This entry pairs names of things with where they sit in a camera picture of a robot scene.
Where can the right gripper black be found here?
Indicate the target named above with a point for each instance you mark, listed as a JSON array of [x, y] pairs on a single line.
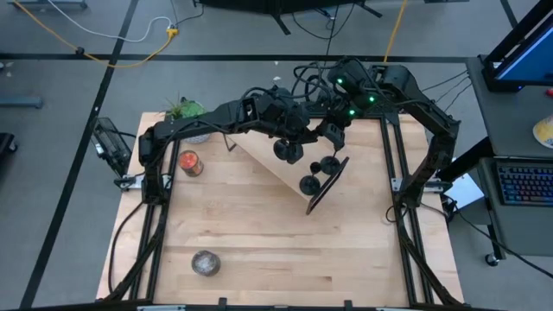
[[334, 135]]

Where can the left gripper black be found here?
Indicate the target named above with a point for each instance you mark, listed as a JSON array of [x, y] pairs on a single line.
[[281, 116]]

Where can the orange candle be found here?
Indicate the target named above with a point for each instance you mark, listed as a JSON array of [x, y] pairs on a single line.
[[190, 163]]

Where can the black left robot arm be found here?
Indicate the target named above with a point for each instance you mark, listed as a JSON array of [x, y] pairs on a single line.
[[194, 123]]

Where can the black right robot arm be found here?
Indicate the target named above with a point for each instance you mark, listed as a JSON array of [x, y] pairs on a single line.
[[436, 129]]

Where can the succulent in triangle-patterned pot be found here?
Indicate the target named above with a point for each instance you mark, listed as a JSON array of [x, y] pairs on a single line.
[[190, 108]]

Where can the white paper sheet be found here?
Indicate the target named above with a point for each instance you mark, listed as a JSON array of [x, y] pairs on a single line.
[[466, 193]]

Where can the yellow plug connector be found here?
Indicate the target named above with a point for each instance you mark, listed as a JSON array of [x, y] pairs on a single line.
[[172, 31]]

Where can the grey side desk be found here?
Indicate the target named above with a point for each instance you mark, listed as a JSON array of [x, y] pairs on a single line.
[[510, 129]]

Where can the backlit black keyboard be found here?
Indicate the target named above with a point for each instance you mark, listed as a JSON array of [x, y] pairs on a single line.
[[527, 183]]

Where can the black caster wheel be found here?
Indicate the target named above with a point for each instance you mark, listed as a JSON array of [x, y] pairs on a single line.
[[491, 259]]

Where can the black mesh controller box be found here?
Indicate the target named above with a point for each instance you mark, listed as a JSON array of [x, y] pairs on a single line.
[[110, 144]]

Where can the large monitor blue screen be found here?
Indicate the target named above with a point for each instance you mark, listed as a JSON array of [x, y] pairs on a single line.
[[525, 56]]

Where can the yellow white paper plate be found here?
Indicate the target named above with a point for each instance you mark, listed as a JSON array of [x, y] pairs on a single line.
[[545, 131]]

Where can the grey stand foot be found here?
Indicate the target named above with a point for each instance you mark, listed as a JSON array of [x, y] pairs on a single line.
[[19, 102], [47, 3]]

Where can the wooden shelf riser black frame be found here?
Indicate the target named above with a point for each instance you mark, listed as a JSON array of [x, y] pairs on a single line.
[[268, 160]]

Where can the black corner bracket plate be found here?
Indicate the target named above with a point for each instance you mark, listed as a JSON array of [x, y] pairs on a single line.
[[391, 121]]

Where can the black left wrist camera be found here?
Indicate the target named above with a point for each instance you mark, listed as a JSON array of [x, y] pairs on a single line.
[[249, 108]]

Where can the black rail clip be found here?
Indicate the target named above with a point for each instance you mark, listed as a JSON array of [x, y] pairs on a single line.
[[347, 304], [222, 302]]

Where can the black aluminium table frame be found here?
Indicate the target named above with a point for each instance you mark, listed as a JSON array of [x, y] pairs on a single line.
[[250, 307]]

